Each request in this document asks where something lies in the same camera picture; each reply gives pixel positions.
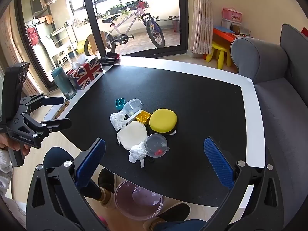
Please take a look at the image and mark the person's left hand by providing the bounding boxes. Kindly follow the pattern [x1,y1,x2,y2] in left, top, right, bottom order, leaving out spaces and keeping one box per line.
[0,135,30,157]

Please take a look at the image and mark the yellow round case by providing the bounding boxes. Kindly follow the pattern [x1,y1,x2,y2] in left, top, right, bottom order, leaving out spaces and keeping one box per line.
[149,108,178,135]

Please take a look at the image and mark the clear round plastic capsule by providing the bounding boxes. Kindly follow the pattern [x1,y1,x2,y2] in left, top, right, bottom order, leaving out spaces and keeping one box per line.
[144,133,171,159]

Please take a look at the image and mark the yellow plastic stool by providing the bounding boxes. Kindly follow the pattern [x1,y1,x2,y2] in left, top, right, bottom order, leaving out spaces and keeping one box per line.
[206,41,232,70]

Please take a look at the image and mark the person's left slipper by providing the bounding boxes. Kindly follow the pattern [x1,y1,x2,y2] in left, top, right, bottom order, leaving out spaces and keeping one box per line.
[97,168,116,207]

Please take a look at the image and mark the white tissue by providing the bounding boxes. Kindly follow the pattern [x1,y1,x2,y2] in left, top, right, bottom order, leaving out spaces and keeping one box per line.
[109,112,127,131]
[128,141,148,169]

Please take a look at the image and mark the white rectangular stick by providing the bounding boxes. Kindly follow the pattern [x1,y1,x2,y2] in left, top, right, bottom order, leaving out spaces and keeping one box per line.
[126,109,142,124]

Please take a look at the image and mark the red children's table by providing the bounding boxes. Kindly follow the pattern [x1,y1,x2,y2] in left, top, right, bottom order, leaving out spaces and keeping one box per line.
[212,25,253,46]

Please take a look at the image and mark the person's right slipper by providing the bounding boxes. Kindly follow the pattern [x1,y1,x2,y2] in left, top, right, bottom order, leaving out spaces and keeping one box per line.
[143,203,191,231]

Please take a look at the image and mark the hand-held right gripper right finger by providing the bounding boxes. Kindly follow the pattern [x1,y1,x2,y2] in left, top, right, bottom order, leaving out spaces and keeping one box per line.
[203,137,284,231]

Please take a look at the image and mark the teal thermos bottle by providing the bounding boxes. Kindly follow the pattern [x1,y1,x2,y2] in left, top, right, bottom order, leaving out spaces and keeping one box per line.
[51,67,77,100]

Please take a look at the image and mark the person's slipper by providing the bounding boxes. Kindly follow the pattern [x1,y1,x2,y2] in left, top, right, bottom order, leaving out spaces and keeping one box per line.
[97,168,116,207]
[143,203,191,231]

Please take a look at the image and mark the grey sofa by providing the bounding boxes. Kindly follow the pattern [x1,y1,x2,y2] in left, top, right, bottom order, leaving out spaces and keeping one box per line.
[230,23,308,222]

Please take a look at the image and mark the person's left leg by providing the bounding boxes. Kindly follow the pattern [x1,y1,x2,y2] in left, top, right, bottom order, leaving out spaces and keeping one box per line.
[43,147,104,200]

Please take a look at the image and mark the flag print tissue box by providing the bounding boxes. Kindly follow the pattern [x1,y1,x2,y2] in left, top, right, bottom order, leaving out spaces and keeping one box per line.
[66,55,104,90]

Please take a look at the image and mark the black gloves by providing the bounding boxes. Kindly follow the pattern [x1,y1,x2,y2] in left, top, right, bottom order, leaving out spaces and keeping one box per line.
[99,52,121,66]

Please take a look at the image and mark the red hanging bag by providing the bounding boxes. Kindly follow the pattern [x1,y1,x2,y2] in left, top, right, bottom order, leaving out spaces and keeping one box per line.
[26,26,39,46]

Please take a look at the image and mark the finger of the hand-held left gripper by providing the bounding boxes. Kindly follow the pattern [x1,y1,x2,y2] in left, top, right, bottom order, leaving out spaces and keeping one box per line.
[23,114,72,135]
[20,94,65,115]

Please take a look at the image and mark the white fabric pouch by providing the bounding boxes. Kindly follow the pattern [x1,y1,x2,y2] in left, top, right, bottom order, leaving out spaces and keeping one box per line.
[116,121,148,151]

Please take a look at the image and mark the floral curtain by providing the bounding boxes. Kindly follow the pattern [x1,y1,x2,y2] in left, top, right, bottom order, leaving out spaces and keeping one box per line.
[190,0,214,54]

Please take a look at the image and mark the potted green plants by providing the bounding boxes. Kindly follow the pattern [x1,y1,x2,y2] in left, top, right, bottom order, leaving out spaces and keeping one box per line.
[96,1,135,18]

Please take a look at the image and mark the yellow toy block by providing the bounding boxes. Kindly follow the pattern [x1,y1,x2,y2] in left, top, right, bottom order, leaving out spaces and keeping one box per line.
[136,110,151,125]

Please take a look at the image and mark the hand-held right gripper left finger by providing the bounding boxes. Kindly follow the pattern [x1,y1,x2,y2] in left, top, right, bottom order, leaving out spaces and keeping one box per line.
[26,138,107,231]

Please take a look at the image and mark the grey storage box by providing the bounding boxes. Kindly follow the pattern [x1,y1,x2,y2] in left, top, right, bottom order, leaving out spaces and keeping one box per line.
[221,19,242,33]

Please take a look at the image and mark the clear lidded plastic container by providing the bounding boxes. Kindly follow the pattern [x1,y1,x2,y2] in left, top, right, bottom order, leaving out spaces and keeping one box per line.
[122,98,143,116]

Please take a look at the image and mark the pink storage box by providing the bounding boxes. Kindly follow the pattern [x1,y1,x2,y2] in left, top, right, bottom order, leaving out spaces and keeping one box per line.
[222,7,242,21]

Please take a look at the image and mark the pink translucent trash bin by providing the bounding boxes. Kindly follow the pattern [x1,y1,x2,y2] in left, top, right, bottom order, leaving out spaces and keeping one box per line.
[114,179,164,220]

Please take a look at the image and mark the black glass door frame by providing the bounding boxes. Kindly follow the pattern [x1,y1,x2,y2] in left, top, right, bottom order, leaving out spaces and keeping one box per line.
[14,0,189,92]

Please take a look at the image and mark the white shoe rack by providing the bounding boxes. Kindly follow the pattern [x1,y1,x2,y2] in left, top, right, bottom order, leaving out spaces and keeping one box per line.
[40,22,77,65]

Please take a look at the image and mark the white bicycle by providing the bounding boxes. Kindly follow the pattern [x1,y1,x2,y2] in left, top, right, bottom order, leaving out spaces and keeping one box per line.
[84,0,166,57]

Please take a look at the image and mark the pink balcony bin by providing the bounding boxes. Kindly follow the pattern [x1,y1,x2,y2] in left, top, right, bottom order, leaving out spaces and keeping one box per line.
[169,16,181,33]

